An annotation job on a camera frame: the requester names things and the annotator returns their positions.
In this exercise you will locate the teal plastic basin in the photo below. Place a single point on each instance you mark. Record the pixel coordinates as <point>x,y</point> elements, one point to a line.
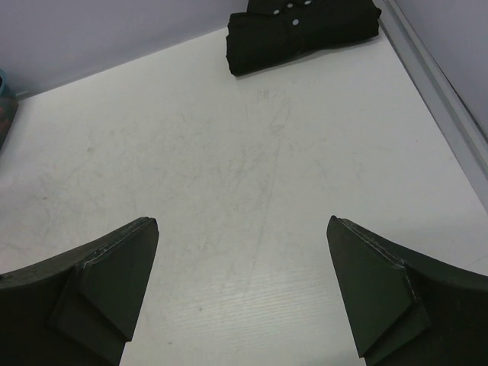
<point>8,107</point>

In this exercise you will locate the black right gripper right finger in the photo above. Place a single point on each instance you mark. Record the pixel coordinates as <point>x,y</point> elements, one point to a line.
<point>403,307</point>

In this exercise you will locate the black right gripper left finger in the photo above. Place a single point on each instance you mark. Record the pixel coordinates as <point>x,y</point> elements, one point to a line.
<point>80,307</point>

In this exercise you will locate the aluminium right side rail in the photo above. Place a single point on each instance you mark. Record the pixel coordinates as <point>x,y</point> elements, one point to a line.
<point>443,47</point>

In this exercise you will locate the folded black button shirt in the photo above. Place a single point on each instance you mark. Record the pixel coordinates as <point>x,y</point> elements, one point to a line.
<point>270,33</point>

